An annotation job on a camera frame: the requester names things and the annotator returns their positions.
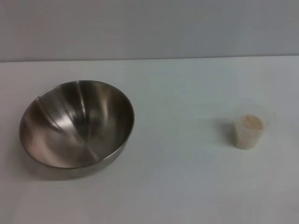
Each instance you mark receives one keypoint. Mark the stainless steel bowl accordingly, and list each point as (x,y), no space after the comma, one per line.
(77,130)

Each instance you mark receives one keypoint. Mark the clear plastic cup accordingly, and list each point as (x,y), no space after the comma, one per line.
(245,140)

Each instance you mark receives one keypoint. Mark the white rice grains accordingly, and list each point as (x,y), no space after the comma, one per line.
(249,123)

